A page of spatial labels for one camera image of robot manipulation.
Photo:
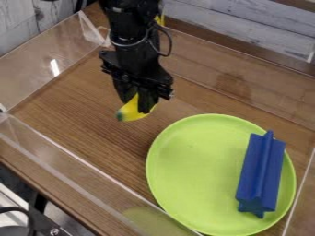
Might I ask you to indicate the black metal table stand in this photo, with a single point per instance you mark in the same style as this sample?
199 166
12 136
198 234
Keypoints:
39 225

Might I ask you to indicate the yellow toy banana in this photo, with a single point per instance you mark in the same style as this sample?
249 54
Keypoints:
129 112

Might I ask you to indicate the clear acrylic corner bracket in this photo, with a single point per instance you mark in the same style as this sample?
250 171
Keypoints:
94 34

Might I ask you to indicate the green round plate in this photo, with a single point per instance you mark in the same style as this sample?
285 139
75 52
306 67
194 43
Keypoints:
194 167

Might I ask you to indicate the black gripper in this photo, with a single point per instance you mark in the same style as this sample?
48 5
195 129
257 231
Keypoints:
134 66

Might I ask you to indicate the blue star-shaped block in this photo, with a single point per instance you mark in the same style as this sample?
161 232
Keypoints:
258 185

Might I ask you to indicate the yellow labelled tin can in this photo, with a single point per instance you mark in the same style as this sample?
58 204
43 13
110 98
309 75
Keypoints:
161 20

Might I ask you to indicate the clear acrylic enclosure wall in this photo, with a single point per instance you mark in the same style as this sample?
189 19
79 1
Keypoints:
67 146

